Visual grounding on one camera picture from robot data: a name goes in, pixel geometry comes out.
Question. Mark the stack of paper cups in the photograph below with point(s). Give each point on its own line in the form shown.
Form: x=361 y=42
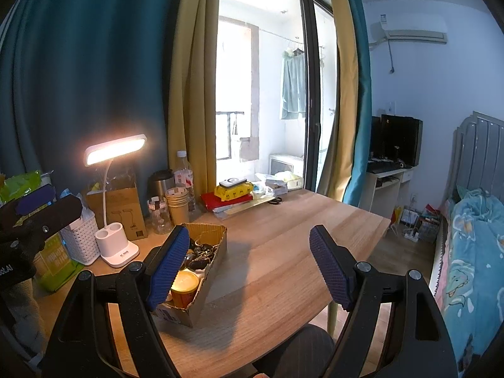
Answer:
x=179 y=210

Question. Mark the bunch of keys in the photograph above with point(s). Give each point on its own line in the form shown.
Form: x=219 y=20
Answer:
x=204 y=249

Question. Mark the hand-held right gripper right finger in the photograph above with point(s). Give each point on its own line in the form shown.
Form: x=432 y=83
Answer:
x=328 y=267

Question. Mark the white tissue pack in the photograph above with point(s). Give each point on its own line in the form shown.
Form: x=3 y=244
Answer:
x=276 y=188

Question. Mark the person's left forearm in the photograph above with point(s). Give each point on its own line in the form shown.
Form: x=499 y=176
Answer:
x=23 y=315

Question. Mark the brown lamp carton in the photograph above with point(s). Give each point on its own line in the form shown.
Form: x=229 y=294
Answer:
x=126 y=208

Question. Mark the black sliding door frame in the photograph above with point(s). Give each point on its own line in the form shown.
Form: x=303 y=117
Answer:
x=313 y=86

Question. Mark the red can with gold lid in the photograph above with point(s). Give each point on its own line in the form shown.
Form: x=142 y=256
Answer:
x=187 y=283

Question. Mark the clear document sleeve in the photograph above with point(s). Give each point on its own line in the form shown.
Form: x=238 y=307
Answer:
x=240 y=208

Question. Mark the blue cartoon printed blanket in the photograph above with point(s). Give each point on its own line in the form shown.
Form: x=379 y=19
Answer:
x=472 y=252

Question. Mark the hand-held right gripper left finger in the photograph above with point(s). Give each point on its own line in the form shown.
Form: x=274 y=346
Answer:
x=169 y=267

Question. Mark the white balcony appliance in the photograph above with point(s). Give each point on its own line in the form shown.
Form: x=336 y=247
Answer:
x=285 y=161

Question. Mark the white desk lamp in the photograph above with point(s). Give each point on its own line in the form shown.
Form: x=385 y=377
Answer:
x=118 y=248

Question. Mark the hanging pale green towel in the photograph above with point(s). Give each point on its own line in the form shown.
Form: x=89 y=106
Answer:
x=293 y=86

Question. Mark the white computer desk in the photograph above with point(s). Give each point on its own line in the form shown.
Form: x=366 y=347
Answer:
x=382 y=193

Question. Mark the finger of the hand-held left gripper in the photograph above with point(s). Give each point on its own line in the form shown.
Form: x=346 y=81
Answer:
x=51 y=216
x=35 y=199

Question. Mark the grey padded headboard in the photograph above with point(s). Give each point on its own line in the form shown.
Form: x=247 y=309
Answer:
x=480 y=149

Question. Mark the black computer monitor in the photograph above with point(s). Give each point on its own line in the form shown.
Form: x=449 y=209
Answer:
x=401 y=138

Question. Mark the blue white mask pack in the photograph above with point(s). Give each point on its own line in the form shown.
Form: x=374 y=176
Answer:
x=258 y=189

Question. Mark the clear water bottle red label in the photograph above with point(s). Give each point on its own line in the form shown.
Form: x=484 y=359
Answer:
x=184 y=177

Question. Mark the white plastic basket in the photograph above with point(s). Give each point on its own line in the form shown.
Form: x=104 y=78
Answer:
x=80 y=240

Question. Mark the white air conditioner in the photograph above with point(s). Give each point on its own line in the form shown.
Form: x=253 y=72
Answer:
x=417 y=33

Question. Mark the cardboard box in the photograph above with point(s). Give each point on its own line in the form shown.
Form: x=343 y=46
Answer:
x=204 y=283

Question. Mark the yellow wipes pack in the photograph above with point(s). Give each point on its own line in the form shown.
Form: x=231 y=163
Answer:
x=234 y=193

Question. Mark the pale yellow tissue box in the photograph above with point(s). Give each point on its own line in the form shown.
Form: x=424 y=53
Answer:
x=293 y=181

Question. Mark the white power strip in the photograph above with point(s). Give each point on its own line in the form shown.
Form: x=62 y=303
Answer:
x=411 y=236

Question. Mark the steel thermos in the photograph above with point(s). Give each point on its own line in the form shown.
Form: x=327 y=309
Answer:
x=159 y=185

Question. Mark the wide yellow curtain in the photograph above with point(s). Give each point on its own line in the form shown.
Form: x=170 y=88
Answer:
x=193 y=86

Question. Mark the white power bank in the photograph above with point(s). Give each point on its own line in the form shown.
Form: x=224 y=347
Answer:
x=233 y=183

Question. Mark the green carton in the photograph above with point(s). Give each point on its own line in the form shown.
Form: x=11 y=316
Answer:
x=55 y=260

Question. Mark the narrow yellow curtain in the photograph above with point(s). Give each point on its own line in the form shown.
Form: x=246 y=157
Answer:
x=346 y=86

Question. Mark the dark round chair seat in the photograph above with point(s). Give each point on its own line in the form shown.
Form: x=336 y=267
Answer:
x=303 y=350

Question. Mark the narrow teal curtain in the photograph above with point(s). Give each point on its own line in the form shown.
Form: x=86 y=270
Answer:
x=362 y=145

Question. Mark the black scissors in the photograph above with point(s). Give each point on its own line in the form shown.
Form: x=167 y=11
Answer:
x=275 y=200

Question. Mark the wide teal curtain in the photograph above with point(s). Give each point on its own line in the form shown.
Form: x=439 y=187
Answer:
x=98 y=67

